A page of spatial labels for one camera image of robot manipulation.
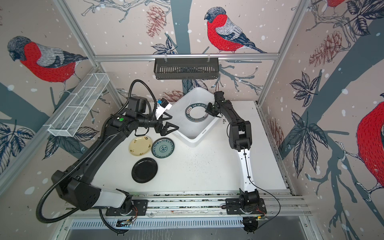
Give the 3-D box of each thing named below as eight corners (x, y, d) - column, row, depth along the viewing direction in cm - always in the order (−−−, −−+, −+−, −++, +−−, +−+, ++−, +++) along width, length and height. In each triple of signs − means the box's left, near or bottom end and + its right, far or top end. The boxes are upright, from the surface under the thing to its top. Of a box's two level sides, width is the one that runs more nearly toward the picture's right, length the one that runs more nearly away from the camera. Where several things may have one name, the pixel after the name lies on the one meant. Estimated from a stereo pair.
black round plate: (130, 183, 83) (128, 181, 81) (136, 159, 92) (135, 157, 90) (154, 183, 83) (153, 181, 81) (158, 159, 92) (158, 157, 90)
